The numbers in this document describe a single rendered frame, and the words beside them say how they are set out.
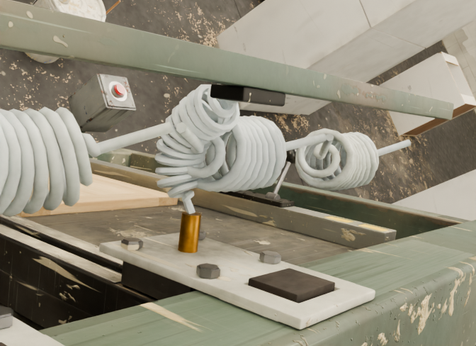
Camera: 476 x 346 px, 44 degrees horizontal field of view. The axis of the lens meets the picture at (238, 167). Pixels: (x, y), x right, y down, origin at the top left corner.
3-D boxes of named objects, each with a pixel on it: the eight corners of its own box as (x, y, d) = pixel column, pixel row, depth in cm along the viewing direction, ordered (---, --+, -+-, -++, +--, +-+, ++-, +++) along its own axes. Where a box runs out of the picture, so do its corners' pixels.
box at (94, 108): (95, 102, 198) (127, 76, 188) (104, 134, 195) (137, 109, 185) (65, 98, 189) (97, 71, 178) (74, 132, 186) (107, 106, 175)
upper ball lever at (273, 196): (267, 205, 121) (292, 150, 125) (282, 208, 119) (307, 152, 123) (258, 197, 118) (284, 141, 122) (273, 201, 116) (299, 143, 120)
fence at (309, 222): (76, 169, 164) (78, 154, 163) (393, 252, 105) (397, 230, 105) (61, 169, 160) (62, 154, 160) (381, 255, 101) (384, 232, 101)
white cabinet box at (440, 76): (395, 89, 651) (455, 57, 609) (415, 136, 637) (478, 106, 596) (377, 86, 615) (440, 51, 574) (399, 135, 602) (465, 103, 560)
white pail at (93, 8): (59, 21, 308) (111, -31, 281) (73, 71, 301) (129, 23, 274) (3, 10, 283) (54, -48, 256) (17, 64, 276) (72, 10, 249)
